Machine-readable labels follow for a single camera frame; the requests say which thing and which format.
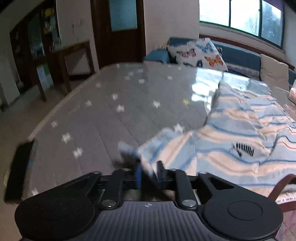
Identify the blue striped knit sweater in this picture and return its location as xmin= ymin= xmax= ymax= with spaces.
xmin=117 ymin=81 xmax=296 ymax=204

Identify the butterfly print cushion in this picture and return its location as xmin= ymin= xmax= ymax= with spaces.
xmin=167 ymin=38 xmax=228 ymax=72

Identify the blue sofa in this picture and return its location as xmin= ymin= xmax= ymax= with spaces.
xmin=144 ymin=37 xmax=295 ymax=91

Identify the pink tissue pack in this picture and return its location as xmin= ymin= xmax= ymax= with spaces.
xmin=288 ymin=79 xmax=296 ymax=104

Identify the wooden side table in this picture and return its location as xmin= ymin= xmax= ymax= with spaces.
xmin=33 ymin=40 xmax=95 ymax=93

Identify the beige cushion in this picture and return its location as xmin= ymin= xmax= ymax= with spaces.
xmin=260 ymin=54 xmax=289 ymax=90

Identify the dark wooden door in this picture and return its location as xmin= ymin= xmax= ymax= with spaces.
xmin=90 ymin=0 xmax=146 ymax=69

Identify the dark wooden display cabinet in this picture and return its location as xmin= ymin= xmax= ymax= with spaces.
xmin=10 ymin=1 xmax=61 ymax=94

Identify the green-framed window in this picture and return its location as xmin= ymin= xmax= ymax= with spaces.
xmin=199 ymin=0 xmax=285 ymax=48

